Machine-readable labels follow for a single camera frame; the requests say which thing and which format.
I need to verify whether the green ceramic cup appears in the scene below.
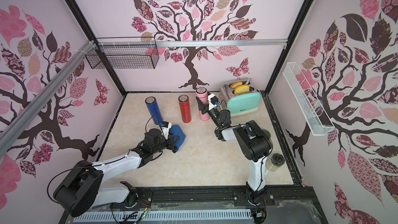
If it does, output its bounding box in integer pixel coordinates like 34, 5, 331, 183
262, 129, 271, 139

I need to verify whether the clear glass jar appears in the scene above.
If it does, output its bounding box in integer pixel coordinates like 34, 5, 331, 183
266, 153, 285, 172

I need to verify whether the white slotted cable duct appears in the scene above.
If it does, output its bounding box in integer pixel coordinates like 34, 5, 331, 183
72, 209, 252, 224

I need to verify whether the red thermos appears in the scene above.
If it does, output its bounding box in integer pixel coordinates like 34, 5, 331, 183
178, 94, 191, 123

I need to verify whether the blue microfiber cloth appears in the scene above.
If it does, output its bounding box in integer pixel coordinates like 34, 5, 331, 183
169, 125, 186, 153

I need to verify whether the toast slice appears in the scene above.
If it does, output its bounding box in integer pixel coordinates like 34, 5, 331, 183
233, 85, 250, 94
230, 81, 243, 89

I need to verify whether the toast slice front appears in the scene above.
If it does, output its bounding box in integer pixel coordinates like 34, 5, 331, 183
233, 85, 250, 94

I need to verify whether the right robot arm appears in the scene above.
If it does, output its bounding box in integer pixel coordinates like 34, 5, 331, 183
196, 94, 273, 196

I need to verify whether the blue thermos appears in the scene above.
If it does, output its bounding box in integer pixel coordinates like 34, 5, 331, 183
145, 96, 163, 125

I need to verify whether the mint green toaster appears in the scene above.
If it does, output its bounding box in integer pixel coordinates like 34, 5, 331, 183
220, 77, 261, 117

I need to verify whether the toast slice rear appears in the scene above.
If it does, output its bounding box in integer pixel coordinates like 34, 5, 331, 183
230, 81, 243, 89

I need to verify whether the aluminium rail back wall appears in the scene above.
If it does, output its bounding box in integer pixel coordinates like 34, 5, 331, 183
98, 39, 288, 47

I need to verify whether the aluminium rail left wall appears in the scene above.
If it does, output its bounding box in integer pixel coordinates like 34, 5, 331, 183
1, 40, 94, 156

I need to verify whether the black wire basket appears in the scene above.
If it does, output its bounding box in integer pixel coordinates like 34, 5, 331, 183
85, 36, 160, 69

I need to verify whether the aluminium rail wall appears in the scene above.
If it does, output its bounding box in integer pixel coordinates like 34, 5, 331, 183
98, 39, 288, 47
1, 40, 94, 156

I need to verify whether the white wire shelf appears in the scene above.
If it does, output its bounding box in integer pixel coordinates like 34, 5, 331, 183
283, 62, 335, 136

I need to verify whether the pink thermos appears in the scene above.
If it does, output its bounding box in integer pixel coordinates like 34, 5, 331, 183
196, 87, 210, 121

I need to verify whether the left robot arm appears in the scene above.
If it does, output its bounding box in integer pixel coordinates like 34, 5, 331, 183
53, 125, 186, 217

